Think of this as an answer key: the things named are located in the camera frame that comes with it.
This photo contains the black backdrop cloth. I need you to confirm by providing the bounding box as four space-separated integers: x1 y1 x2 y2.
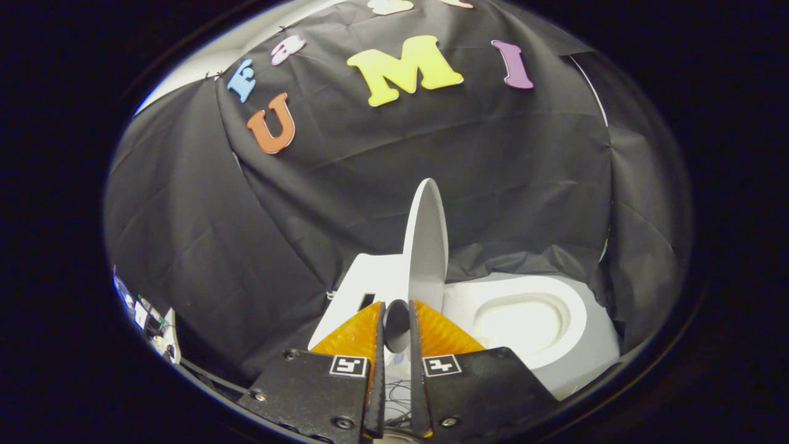
105 0 694 384

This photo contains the white toilet bowl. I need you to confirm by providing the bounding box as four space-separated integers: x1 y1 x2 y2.
530 289 621 401

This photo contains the white toilet lid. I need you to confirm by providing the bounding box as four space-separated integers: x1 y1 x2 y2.
383 178 449 353

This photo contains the blurred white equipment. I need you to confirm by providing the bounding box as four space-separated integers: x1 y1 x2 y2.
113 265 183 366

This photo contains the white toilet tank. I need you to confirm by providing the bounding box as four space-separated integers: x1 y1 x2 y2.
308 253 411 352

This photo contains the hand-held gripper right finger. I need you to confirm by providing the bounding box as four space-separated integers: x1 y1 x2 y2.
409 300 559 440

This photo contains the white toilet seat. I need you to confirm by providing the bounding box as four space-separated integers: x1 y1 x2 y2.
441 274 588 371

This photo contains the thin black cable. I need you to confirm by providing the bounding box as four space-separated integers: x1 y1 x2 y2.
385 377 412 430

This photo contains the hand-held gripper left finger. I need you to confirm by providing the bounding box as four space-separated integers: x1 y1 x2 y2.
237 300 386 442

